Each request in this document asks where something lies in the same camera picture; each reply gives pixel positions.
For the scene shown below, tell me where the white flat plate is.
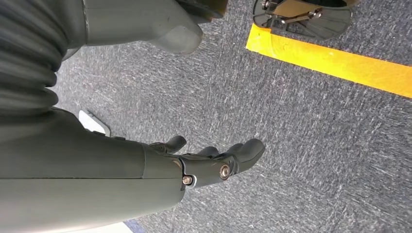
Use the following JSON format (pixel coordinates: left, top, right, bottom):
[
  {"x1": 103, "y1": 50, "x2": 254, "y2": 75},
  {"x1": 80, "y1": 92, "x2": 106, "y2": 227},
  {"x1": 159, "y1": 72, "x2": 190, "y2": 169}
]
[{"x1": 79, "y1": 109, "x2": 112, "y2": 137}]

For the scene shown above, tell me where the yellow floor tape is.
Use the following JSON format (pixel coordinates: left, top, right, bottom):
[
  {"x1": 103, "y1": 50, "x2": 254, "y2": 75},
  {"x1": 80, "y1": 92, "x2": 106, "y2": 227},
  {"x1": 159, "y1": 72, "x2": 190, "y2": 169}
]
[{"x1": 245, "y1": 23, "x2": 412, "y2": 99}]

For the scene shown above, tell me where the chrome round base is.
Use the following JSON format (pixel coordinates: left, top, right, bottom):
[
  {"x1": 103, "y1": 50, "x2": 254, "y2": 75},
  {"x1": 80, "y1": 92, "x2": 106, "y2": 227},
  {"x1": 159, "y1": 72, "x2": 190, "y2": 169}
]
[{"x1": 252, "y1": 0, "x2": 353, "y2": 41}]

